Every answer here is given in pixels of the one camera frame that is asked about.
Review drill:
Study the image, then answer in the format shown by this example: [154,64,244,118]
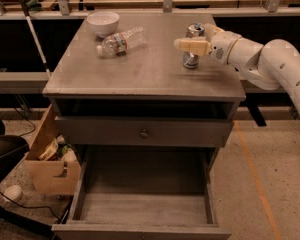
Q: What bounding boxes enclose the white pole with black grip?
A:
[18,0,51,79]

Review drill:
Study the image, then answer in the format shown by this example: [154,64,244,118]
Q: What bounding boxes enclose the grey metal shelf rail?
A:
[0,70,300,95]

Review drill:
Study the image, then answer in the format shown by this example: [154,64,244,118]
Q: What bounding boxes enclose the brown cardboard box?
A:
[25,106,81,195]

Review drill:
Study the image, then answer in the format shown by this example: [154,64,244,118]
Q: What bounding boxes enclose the grey wooden drawer cabinet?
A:
[44,12,245,240]

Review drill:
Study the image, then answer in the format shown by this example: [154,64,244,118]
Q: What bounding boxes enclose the grey open lower drawer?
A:
[53,147,231,240]

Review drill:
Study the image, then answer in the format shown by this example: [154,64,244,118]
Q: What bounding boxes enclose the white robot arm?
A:
[174,23,300,116]

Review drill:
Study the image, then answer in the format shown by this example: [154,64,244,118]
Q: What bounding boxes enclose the black chair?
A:
[0,119,54,240]

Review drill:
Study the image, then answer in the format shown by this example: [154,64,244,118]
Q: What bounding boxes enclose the silver blue redbull can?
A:
[183,22,205,70]

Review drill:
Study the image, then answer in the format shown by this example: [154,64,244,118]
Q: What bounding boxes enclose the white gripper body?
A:
[211,31,241,64]

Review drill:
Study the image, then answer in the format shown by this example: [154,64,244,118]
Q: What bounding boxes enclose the clear plastic water bottle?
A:
[96,26,148,57]

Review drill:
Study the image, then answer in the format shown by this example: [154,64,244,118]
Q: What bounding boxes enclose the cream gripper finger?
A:
[204,23,223,42]
[174,38,211,57]

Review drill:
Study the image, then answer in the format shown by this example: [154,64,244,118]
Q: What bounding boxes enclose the white ceramic bowl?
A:
[86,11,120,37]

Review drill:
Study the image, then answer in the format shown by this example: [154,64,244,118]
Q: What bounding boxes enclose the black floor cable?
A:
[0,170,71,225]

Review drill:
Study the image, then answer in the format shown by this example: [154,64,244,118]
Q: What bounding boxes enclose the grey upper closed drawer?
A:
[55,116,233,147]

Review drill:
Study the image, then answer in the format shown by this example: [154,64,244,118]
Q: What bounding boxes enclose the white round lid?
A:
[4,185,23,202]

